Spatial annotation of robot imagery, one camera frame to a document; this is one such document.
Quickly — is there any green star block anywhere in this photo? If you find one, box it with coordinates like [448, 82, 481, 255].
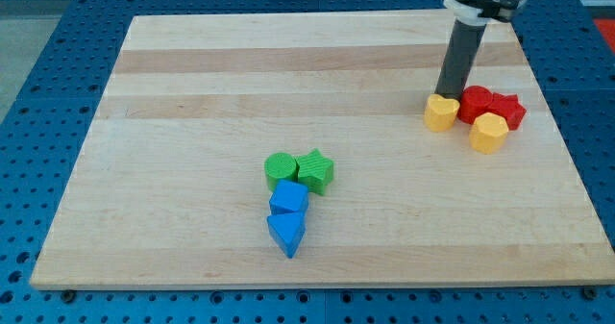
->
[296, 149, 334, 196]

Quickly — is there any red star block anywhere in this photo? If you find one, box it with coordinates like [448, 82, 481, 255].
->
[486, 92, 527, 131]

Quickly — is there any blue triangle block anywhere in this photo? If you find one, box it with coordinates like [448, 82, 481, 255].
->
[266, 212, 306, 259]

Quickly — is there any yellow heart block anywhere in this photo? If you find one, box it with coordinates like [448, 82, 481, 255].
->
[424, 93, 460, 133]

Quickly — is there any red cylinder block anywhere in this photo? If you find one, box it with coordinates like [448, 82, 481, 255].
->
[457, 86, 493, 124]

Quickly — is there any green cylinder block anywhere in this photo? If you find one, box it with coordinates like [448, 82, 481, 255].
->
[263, 152, 299, 191]

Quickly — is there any wooden board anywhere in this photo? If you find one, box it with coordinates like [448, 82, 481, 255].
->
[30, 10, 614, 290]

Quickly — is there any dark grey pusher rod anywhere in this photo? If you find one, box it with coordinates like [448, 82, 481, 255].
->
[434, 20, 486, 101]

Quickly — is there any yellow hexagon block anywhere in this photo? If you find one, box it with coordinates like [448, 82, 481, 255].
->
[469, 112, 509, 155]

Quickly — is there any blue cube block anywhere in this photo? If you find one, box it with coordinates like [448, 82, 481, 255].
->
[269, 180, 308, 214]

